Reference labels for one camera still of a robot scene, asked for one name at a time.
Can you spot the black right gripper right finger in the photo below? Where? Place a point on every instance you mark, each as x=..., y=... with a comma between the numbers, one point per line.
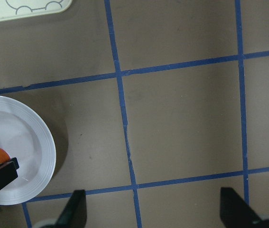
x=234, y=212

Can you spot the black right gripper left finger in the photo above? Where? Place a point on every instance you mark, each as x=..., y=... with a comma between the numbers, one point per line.
x=74, y=214

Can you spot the white round plate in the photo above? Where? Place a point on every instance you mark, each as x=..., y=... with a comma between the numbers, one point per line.
x=25, y=136

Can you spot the cream tray with bear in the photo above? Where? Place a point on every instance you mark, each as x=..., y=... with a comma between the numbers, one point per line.
x=19, y=9

